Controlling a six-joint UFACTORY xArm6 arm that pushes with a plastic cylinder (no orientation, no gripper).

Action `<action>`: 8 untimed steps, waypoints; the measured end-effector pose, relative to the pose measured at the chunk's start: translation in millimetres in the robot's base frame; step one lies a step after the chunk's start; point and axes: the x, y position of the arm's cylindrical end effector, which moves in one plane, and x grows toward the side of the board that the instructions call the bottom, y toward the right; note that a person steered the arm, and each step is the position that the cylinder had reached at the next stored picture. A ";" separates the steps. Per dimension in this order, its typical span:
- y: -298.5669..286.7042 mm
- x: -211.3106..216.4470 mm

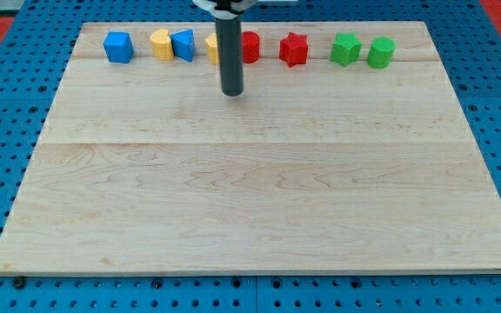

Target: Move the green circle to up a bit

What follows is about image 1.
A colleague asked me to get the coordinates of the yellow pentagon block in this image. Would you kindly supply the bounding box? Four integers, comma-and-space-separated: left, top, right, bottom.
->
204, 33, 220, 65

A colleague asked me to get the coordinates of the green star block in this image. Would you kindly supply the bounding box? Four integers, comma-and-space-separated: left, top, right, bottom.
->
330, 33, 362, 67

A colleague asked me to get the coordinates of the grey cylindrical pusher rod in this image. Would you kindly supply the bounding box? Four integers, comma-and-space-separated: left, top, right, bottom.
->
215, 16, 244, 97

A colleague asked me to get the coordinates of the yellow heart block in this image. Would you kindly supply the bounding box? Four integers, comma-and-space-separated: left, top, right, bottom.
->
150, 29, 175, 61

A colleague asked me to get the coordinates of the green cylinder block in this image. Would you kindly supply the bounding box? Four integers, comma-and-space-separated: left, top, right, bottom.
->
367, 37, 396, 69

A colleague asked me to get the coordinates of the red star block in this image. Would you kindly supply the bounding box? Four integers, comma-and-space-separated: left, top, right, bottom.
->
279, 32, 309, 67

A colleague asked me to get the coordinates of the light wooden board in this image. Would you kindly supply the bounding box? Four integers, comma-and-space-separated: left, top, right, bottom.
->
0, 22, 501, 277

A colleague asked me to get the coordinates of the blue cube block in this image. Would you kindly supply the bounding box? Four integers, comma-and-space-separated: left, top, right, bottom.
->
103, 31, 134, 63

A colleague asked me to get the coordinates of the red cylinder block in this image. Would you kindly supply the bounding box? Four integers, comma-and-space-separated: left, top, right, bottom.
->
242, 31, 260, 63

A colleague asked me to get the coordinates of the blue triangle block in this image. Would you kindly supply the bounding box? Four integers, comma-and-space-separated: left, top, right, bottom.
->
170, 30, 195, 63

